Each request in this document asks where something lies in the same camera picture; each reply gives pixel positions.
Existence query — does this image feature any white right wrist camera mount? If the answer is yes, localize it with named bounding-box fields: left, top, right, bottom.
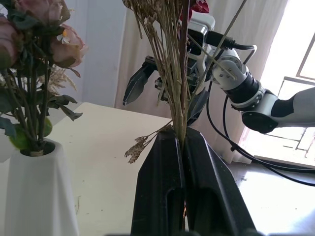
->
left=188, top=16, right=216, bottom=74

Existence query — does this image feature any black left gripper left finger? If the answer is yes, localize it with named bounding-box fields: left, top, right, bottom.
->
left=130, top=131, right=187, bottom=236

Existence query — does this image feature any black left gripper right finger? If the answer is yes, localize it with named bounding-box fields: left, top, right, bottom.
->
left=184, top=126, right=258, bottom=236

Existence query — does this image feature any pink rose bouquet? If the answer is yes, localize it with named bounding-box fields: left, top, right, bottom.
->
left=0, top=0, right=90, bottom=157

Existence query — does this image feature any dried brown flower bouquet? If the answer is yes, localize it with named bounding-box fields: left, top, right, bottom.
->
left=122, top=0, right=248, bottom=220

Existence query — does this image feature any white window frame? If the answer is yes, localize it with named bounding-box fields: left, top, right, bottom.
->
left=253, top=31, right=315, bottom=170

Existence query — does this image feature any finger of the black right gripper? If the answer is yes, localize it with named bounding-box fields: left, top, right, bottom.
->
left=186, top=89, right=210, bottom=126
left=122, top=62, right=158, bottom=106

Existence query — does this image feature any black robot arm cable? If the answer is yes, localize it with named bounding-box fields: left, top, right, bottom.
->
left=206, top=81, right=315, bottom=185
left=222, top=97, right=315, bottom=173

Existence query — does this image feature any black camera plug cable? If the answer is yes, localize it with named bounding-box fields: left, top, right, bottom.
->
left=206, top=31, right=258, bottom=66

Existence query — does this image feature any white faceted vase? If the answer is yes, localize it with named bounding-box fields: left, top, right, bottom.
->
left=4, top=137, right=80, bottom=236

